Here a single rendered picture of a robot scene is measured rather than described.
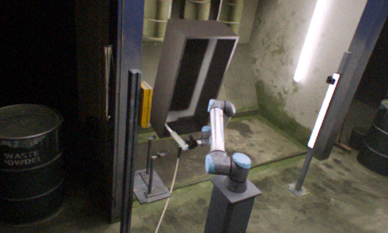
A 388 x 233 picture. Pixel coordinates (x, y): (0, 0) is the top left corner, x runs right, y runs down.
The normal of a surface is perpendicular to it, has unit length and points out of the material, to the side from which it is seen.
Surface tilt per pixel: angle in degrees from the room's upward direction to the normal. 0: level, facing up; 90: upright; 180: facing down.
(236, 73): 57
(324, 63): 90
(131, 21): 90
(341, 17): 90
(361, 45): 90
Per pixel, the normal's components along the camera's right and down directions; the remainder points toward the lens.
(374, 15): -0.85, 0.12
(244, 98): 0.50, -0.11
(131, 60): 0.51, 0.44
